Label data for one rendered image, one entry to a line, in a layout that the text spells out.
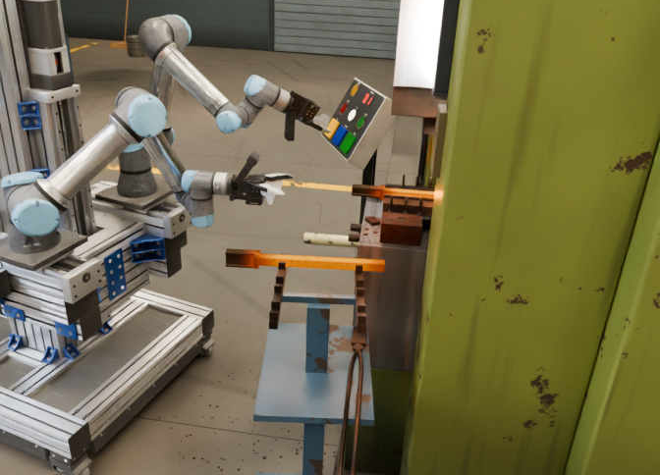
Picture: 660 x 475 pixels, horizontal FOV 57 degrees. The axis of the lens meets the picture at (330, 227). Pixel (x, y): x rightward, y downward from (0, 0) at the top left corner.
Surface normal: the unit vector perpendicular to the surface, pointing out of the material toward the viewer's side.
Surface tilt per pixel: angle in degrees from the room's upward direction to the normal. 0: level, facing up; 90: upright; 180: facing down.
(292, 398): 0
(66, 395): 0
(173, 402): 0
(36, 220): 94
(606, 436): 90
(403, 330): 90
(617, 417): 90
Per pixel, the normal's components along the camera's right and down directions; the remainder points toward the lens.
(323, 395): 0.04, -0.90
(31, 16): -0.40, 0.39
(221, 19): -0.15, 0.43
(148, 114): 0.62, 0.29
